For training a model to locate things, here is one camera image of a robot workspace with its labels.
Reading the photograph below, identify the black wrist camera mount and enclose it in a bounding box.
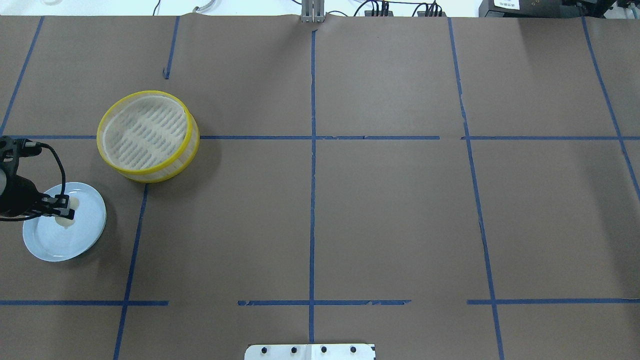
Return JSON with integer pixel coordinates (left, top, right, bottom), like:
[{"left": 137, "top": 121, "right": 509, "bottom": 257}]
[{"left": 0, "top": 136, "right": 42, "bottom": 163}]

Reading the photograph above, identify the white steamed bun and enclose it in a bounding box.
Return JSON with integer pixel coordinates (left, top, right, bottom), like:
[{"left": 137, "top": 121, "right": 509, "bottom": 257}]
[{"left": 55, "top": 196, "right": 80, "bottom": 228}]

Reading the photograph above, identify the white pedestal column base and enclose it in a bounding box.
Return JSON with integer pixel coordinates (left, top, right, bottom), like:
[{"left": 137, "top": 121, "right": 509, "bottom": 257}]
[{"left": 244, "top": 342, "right": 377, "bottom": 360}]

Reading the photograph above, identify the light blue plate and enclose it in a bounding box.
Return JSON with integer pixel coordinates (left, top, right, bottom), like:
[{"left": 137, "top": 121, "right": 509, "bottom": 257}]
[{"left": 22, "top": 182, "right": 106, "bottom": 262}]

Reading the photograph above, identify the black camera cable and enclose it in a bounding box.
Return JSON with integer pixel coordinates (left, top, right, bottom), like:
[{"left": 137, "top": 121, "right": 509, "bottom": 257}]
[{"left": 0, "top": 143, "right": 68, "bottom": 222}]

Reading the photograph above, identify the black computer box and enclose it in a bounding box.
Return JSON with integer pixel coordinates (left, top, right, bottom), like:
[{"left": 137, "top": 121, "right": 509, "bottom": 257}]
[{"left": 478, "top": 0, "right": 563, "bottom": 19}]

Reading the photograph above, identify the aluminium frame post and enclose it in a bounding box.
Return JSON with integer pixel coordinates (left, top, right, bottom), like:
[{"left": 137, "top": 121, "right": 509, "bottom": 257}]
[{"left": 298, "top": 0, "right": 326, "bottom": 24}]

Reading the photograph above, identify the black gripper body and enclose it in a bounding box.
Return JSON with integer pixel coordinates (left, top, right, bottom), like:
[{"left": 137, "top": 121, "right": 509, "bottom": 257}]
[{"left": 0, "top": 170, "right": 50, "bottom": 219}]

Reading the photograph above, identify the white steamer liner cloth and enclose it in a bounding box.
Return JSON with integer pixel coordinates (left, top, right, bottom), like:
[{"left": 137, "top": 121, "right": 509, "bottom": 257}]
[{"left": 102, "top": 96, "right": 191, "bottom": 170}]

